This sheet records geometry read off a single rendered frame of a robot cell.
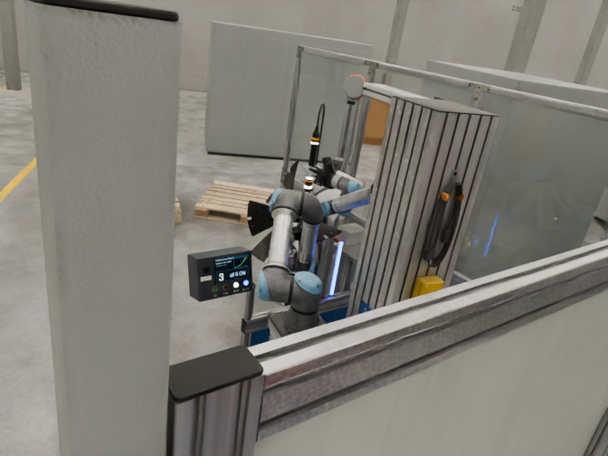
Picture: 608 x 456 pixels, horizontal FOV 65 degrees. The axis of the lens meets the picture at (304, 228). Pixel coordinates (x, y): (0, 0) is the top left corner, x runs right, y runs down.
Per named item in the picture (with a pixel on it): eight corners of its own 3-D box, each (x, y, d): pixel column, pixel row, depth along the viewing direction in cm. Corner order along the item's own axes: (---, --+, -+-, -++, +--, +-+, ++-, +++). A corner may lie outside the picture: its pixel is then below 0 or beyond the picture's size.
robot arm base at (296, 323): (325, 332, 200) (328, 312, 196) (292, 337, 193) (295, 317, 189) (309, 312, 212) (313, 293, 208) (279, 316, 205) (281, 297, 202)
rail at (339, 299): (373, 294, 287) (375, 282, 284) (377, 297, 284) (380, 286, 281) (240, 330, 235) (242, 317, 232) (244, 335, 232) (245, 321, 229)
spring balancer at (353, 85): (343, 96, 320) (340, 97, 314) (346, 71, 314) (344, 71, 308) (365, 100, 316) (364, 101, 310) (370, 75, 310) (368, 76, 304)
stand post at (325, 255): (306, 348, 355) (331, 205, 310) (313, 356, 349) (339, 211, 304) (301, 350, 353) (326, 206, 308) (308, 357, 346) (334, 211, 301)
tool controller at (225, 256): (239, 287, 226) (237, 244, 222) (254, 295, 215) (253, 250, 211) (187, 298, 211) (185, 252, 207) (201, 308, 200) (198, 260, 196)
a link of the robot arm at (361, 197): (397, 199, 206) (319, 222, 242) (411, 195, 214) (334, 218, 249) (390, 174, 206) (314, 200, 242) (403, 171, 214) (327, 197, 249)
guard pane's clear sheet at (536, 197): (286, 173, 415) (302, 51, 376) (565, 334, 233) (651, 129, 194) (285, 173, 414) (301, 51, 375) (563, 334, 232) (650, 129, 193)
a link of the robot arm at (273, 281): (291, 298, 188) (305, 185, 216) (254, 292, 187) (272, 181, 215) (289, 308, 198) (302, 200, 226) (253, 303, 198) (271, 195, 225)
